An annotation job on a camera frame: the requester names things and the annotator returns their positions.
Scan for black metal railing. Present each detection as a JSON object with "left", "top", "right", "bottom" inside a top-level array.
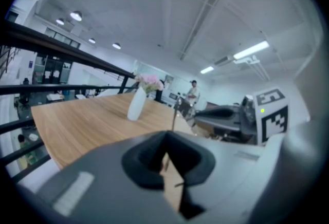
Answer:
[{"left": 0, "top": 21, "right": 165, "bottom": 184}]

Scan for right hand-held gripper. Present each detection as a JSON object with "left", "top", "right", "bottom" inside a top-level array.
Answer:
[{"left": 194, "top": 86, "right": 288, "bottom": 145}]

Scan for white ceiling pipes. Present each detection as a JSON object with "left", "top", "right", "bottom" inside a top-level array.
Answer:
[{"left": 233, "top": 54, "right": 270, "bottom": 82}]

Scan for white ceramic vase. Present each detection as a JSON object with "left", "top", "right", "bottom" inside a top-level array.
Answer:
[{"left": 127, "top": 86, "right": 147, "bottom": 121}]

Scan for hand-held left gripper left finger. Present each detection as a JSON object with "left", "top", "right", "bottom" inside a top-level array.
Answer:
[{"left": 33, "top": 130, "right": 186, "bottom": 224}]

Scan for pink flower bouquet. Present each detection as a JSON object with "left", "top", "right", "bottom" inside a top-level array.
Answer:
[{"left": 135, "top": 73, "right": 165, "bottom": 94}]

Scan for ceiling air conditioner unit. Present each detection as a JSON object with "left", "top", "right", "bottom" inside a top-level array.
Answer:
[{"left": 213, "top": 55, "right": 235, "bottom": 66}]

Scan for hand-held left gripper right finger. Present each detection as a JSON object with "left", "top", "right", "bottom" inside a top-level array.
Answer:
[{"left": 167, "top": 130, "right": 268, "bottom": 224}]

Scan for black shelf cabinet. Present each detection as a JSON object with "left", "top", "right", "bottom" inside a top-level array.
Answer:
[{"left": 33, "top": 54, "right": 72, "bottom": 85}]

